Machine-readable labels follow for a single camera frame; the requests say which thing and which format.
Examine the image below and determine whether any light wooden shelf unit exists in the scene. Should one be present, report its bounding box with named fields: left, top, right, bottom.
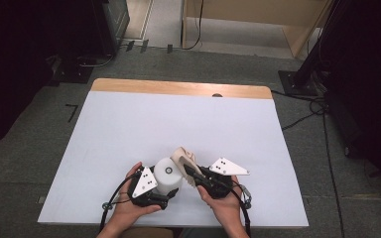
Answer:
left=181, top=0, right=331, bottom=60

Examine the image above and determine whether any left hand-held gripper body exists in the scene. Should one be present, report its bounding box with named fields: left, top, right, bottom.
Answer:
left=127, top=166, right=170, bottom=211

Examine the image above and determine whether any white table cover sheet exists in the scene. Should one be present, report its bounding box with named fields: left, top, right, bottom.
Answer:
left=37, top=90, right=310, bottom=229

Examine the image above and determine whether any black floor stand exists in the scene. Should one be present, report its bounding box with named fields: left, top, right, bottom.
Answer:
left=278, top=0, right=343, bottom=97

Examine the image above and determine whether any black curtain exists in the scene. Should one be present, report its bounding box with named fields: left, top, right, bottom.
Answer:
left=0, top=0, right=97, bottom=153
left=320, top=0, right=381, bottom=206

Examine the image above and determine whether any black floor cable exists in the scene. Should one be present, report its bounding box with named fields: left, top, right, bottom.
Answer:
left=281, top=108, right=326, bottom=132

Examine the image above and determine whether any person's left hand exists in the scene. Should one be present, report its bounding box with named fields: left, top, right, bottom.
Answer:
left=110, top=162, right=163, bottom=229

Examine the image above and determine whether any person's right hand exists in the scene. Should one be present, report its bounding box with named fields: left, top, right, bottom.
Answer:
left=197, top=178, right=245, bottom=230

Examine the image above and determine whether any dark cabinet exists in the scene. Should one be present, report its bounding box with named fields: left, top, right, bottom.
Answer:
left=51, top=0, right=130, bottom=59

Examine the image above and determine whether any black hanging cable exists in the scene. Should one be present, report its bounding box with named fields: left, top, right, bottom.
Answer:
left=181, top=0, right=204, bottom=52

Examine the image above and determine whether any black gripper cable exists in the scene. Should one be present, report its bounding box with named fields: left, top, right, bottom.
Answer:
left=226, top=184, right=252, bottom=238
left=98, top=173, right=138, bottom=234

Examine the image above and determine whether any white cylindrical lamp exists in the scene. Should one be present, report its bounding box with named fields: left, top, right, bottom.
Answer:
left=153, top=157, right=184, bottom=196

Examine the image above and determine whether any wooden table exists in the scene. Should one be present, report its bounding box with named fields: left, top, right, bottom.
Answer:
left=90, top=77, right=274, bottom=100

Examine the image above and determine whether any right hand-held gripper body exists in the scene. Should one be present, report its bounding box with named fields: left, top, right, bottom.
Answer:
left=196, top=157, right=250, bottom=200

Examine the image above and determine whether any long thin black cable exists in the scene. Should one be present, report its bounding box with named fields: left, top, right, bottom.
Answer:
left=321, top=112, right=345, bottom=238

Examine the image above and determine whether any black stand base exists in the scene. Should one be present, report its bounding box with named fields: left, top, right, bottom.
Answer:
left=51, top=56, right=95, bottom=84

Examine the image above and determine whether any beige cloth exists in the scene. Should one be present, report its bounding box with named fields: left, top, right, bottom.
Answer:
left=170, top=147, right=200, bottom=188

